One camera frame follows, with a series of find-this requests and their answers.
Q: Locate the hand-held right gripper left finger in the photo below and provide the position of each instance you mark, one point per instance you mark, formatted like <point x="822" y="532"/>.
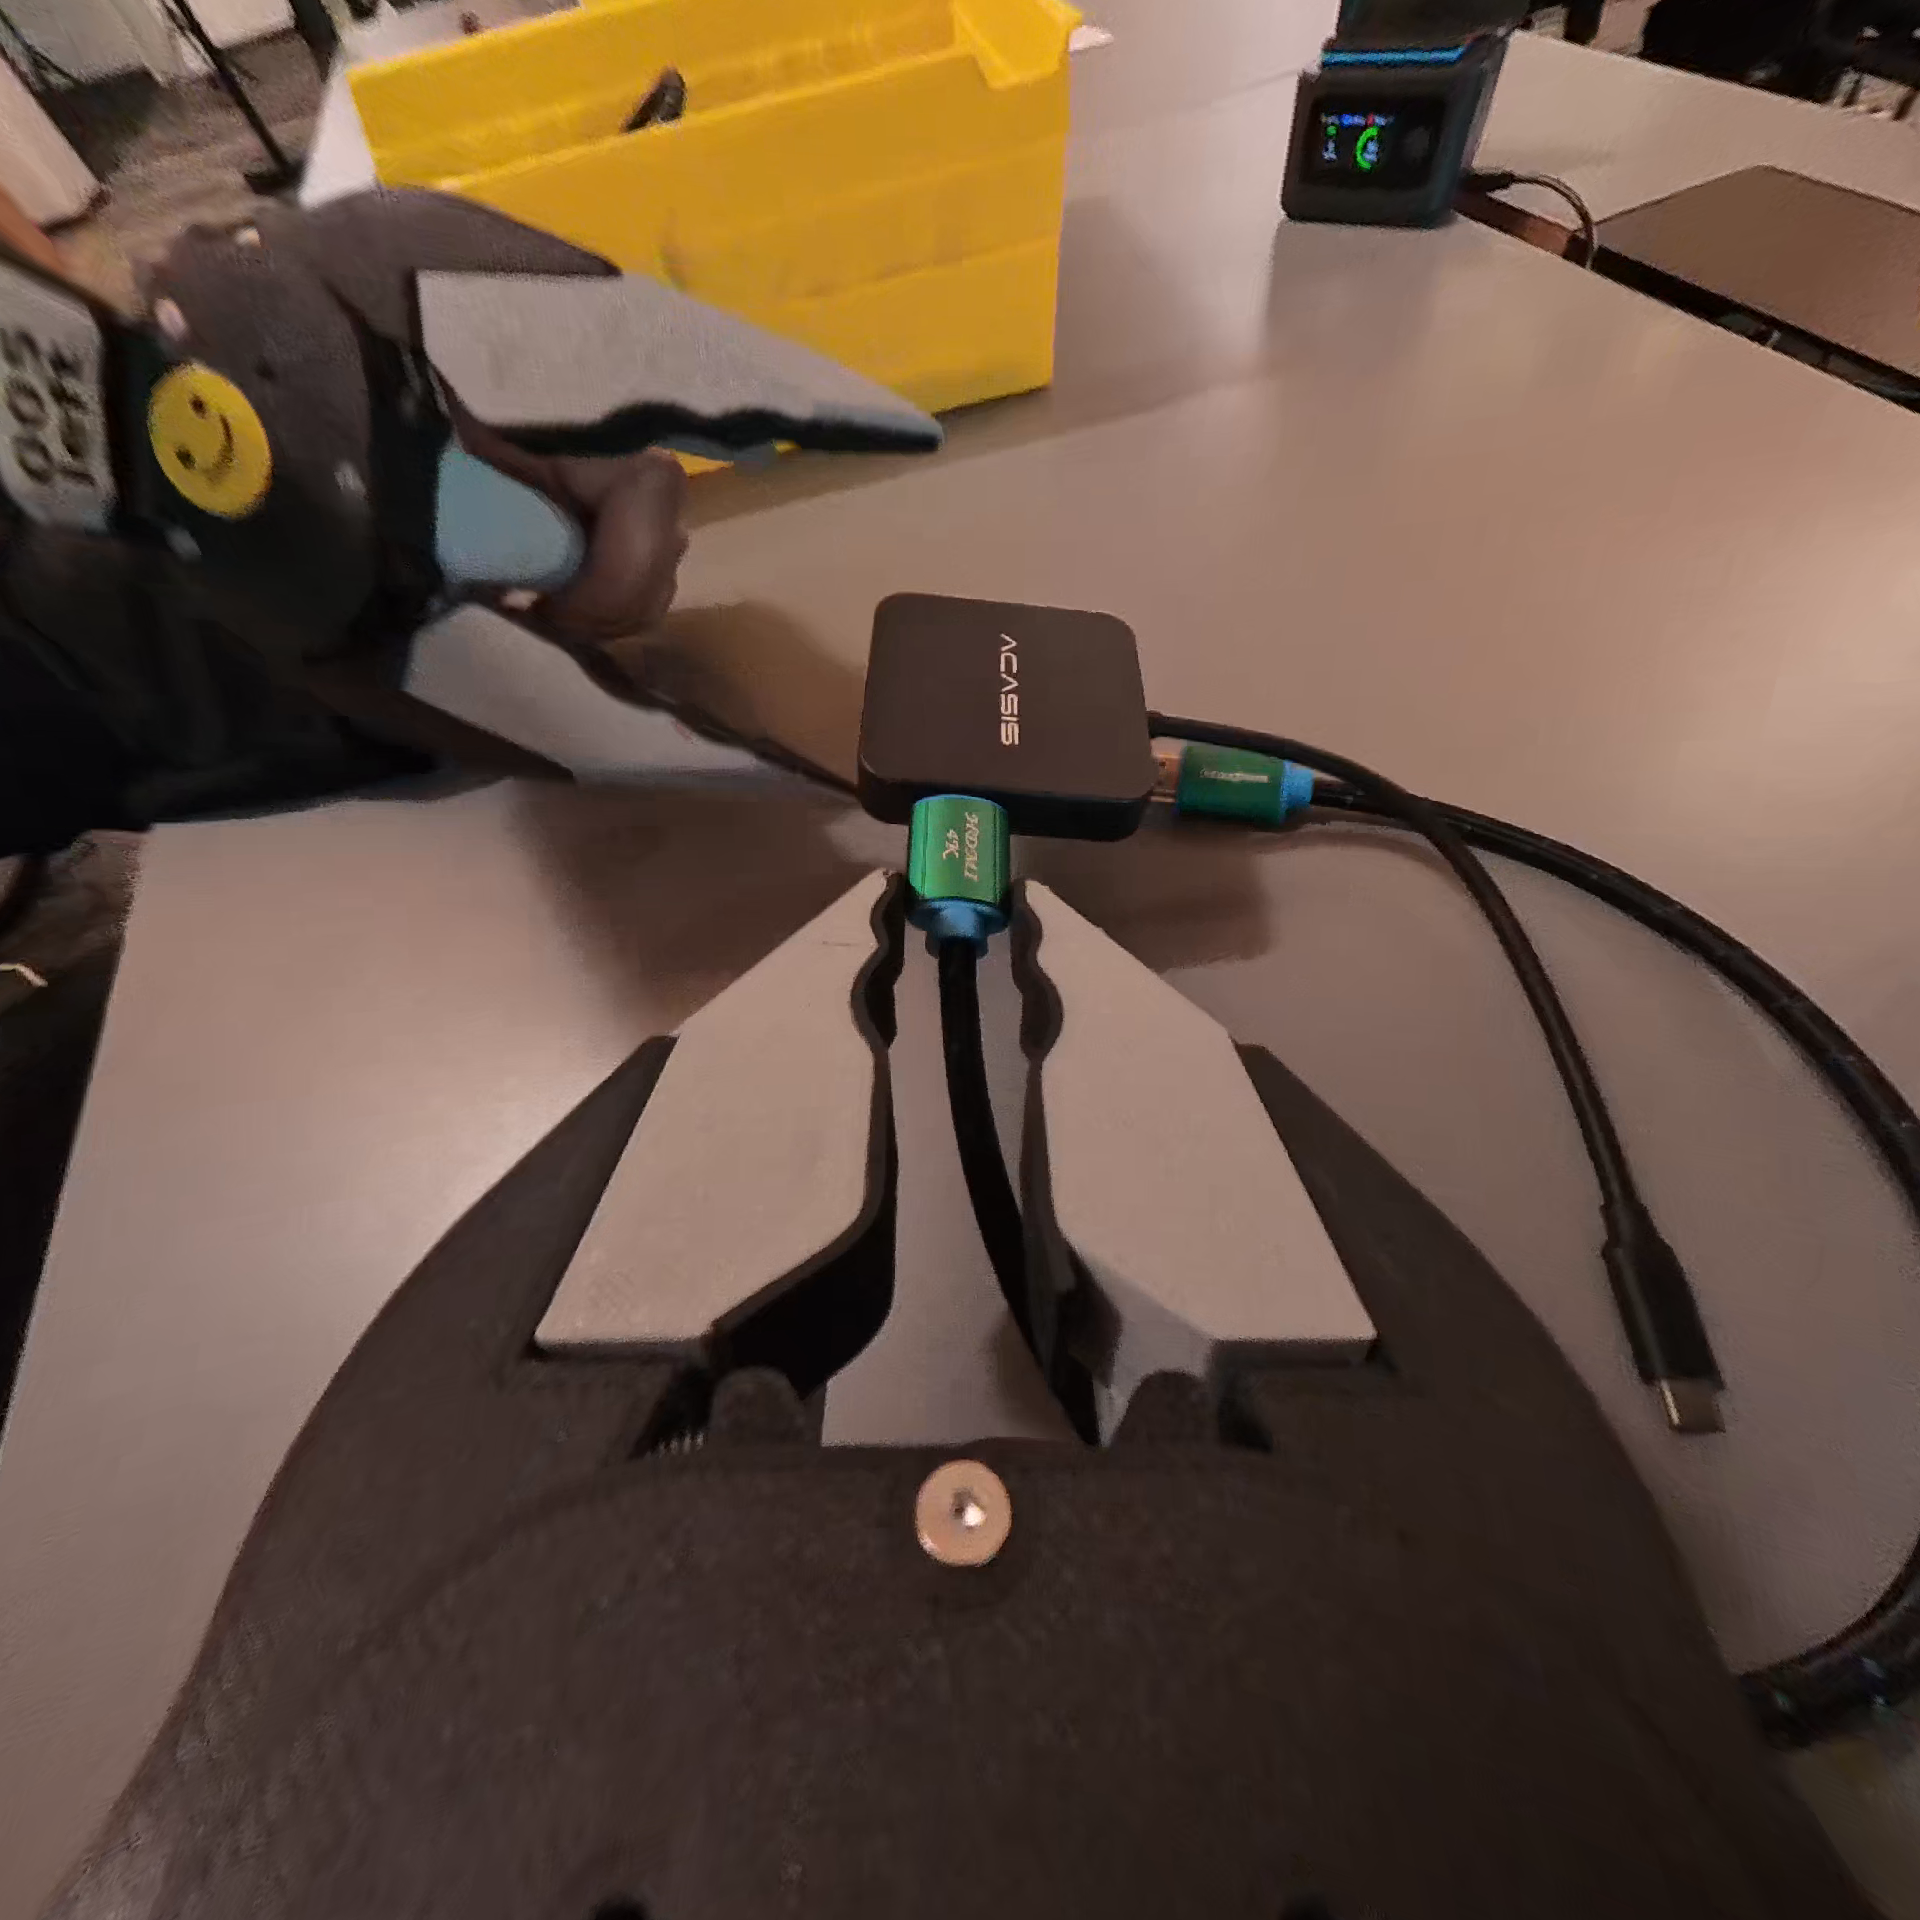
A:
<point x="734" y="1185"/>

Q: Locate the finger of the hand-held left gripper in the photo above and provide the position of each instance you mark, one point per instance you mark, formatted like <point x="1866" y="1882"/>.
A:
<point x="629" y="352"/>
<point x="556" y="698"/>

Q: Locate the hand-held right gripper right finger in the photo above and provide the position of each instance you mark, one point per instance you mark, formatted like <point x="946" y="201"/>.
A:
<point x="1185" y="1185"/>

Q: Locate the black hub box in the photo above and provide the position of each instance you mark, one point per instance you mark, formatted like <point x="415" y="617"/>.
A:
<point x="998" y="705"/>

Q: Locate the person's left forearm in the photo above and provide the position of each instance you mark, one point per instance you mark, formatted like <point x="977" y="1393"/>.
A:
<point x="150" y="705"/>

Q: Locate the person's left hand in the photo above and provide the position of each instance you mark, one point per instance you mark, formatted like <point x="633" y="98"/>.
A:
<point x="629" y="541"/>

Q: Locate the yellow plastic bin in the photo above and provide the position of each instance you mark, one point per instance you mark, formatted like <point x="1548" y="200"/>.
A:
<point x="839" y="196"/>

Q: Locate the black charger with screen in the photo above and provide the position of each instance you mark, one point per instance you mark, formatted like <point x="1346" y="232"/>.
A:
<point x="1373" y="142"/>

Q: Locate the dark closed laptop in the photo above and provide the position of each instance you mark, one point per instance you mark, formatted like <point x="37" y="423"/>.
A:
<point x="1787" y="271"/>

